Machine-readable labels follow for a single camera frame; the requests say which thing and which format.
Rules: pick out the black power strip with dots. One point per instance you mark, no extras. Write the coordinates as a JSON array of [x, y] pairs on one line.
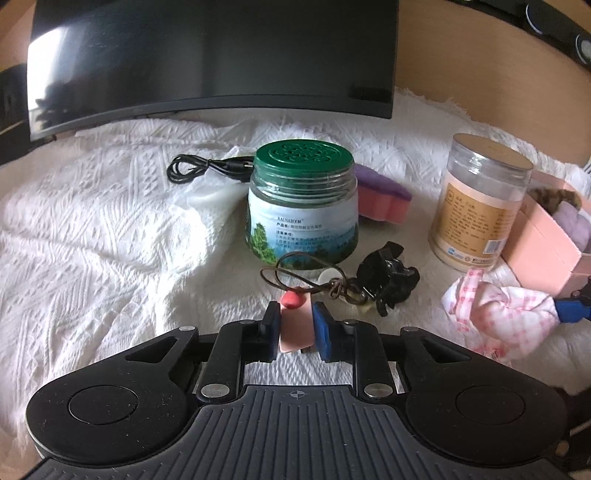
[[554, 27]]

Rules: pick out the green lid jar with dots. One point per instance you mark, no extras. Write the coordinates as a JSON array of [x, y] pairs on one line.
[[300, 221]]

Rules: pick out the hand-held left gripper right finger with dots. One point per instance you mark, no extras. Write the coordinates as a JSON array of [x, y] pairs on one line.
[[323, 332]]

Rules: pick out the dark box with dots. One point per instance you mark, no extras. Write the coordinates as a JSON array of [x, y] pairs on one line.
[[11, 115]]

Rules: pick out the clear jar with beige lid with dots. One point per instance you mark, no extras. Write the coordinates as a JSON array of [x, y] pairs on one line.
[[475, 207]]

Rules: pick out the black curved monitor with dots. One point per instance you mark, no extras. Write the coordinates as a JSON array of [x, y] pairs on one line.
[[207, 50]]

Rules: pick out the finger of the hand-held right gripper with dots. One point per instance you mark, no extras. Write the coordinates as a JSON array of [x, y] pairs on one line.
[[575, 309]]

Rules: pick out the white textured blanket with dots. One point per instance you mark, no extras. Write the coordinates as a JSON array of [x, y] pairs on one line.
[[92, 230]]

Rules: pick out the black hair claw clip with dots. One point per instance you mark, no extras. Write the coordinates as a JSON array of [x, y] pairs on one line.
[[388, 277]]

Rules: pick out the brown fuzzy plush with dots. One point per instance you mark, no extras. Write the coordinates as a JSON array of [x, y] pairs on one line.
[[549, 198]]

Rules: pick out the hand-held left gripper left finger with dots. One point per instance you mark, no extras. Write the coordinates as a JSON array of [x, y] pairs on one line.
[[270, 334]]

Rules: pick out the pink cardboard box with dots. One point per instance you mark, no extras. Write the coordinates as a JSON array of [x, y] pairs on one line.
[[535, 240]]

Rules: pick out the pink checkered cloth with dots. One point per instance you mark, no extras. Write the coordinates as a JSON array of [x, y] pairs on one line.
[[503, 309]]

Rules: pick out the purple and pink sponge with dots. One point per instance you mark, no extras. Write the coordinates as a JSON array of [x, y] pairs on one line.
[[383, 203]]

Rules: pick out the lavender soft cloth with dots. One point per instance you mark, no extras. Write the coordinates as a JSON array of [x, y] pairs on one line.
[[577, 226]]

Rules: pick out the small pink soft toy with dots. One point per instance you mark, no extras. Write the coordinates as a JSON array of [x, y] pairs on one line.
[[295, 332]]

